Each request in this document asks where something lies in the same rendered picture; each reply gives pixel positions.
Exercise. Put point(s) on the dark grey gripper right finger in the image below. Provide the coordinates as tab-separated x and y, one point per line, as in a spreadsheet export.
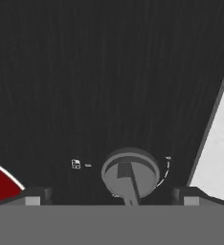
187	195

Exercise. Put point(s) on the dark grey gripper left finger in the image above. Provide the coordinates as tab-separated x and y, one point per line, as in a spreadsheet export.
37	195

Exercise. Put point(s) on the grey round stove knob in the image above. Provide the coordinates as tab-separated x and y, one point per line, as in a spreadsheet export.
129	173

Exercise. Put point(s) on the black glass stove hob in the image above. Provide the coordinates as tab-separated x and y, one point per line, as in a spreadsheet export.
101	79

